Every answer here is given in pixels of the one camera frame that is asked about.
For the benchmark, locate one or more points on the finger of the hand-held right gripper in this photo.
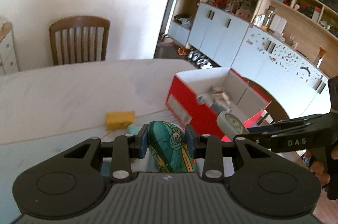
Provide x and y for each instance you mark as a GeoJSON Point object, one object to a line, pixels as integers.
{"type": "Point", "coordinates": [253, 140]}
{"type": "Point", "coordinates": [285, 124]}

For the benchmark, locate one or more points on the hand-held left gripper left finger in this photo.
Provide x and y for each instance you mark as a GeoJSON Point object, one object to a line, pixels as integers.
{"type": "Point", "coordinates": [144, 141]}

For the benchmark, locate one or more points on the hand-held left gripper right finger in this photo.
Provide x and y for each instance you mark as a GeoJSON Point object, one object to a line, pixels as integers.
{"type": "Point", "coordinates": [189, 141]}

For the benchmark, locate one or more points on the teal patterned pouch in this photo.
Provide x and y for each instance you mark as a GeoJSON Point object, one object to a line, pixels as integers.
{"type": "Point", "coordinates": [169, 146]}

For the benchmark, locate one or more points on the grey round case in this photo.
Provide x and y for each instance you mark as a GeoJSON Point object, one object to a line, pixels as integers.
{"type": "Point", "coordinates": [232, 124]}

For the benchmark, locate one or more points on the yellow sponge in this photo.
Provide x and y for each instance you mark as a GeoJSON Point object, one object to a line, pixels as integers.
{"type": "Point", "coordinates": [119, 120]}

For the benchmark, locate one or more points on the red white cardboard box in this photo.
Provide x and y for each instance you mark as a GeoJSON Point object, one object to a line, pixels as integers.
{"type": "Point", "coordinates": [184, 99]}

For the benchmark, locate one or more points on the silver foil packet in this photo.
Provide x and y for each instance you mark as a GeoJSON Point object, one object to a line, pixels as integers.
{"type": "Point", "coordinates": [220, 95]}

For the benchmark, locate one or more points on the person's right hand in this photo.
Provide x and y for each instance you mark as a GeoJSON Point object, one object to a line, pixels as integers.
{"type": "Point", "coordinates": [334, 152]}

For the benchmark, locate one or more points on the small teal object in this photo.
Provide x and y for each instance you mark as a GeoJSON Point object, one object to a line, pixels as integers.
{"type": "Point", "coordinates": [132, 128]}

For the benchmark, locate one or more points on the grey sneakers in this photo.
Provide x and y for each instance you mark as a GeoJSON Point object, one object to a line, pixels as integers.
{"type": "Point", "coordinates": [196, 56]}

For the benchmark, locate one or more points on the pair of tan slippers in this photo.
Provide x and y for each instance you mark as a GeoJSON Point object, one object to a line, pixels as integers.
{"type": "Point", "coordinates": [182, 50]}

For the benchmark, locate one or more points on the glass storage jar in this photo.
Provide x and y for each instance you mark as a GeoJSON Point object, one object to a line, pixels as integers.
{"type": "Point", "coordinates": [268, 19]}

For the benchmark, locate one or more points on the wooden toy house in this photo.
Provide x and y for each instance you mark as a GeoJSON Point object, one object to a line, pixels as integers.
{"type": "Point", "coordinates": [244, 13]}

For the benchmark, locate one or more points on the dark door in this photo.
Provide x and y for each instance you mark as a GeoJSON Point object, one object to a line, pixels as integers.
{"type": "Point", "coordinates": [171, 2]}

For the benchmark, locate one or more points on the white wooden sideboard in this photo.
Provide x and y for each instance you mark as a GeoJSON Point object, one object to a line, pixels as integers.
{"type": "Point", "coordinates": [8, 52]}

